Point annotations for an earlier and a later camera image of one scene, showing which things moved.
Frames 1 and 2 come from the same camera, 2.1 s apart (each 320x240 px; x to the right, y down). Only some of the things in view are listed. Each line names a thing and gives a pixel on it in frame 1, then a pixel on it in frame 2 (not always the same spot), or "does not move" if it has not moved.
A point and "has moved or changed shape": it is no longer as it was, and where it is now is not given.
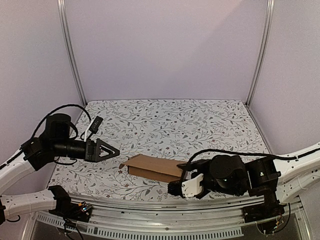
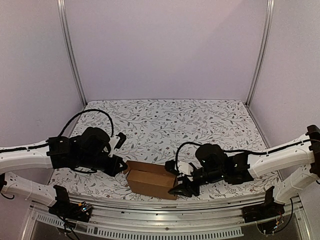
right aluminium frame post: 269,13 does not move
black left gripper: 92,150 -> 113,170
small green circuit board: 84,206 does not move
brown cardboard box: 154,169 has moved or changed shape
